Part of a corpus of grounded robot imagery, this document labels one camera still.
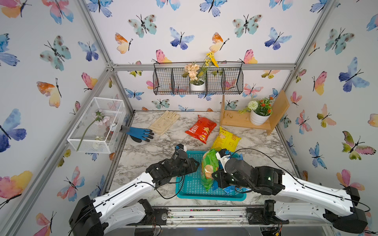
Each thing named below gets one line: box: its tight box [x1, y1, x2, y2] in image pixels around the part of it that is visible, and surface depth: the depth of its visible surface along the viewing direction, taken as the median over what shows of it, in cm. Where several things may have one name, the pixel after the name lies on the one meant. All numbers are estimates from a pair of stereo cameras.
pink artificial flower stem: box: [75, 109, 111, 152], surface depth 75 cm
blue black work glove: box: [120, 125, 155, 143], surface depth 107 cm
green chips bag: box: [201, 148, 220, 192], surface depth 71 cm
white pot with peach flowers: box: [182, 51, 220, 92], surface depth 87 cm
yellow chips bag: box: [210, 126, 242, 153], surface depth 98 cm
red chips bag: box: [185, 114, 217, 145], surface depth 103 cm
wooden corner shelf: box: [220, 89, 290, 136], surface depth 106 cm
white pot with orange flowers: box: [237, 96, 274, 126], surface depth 96 cm
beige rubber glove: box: [148, 110, 181, 136], surface depth 116 cm
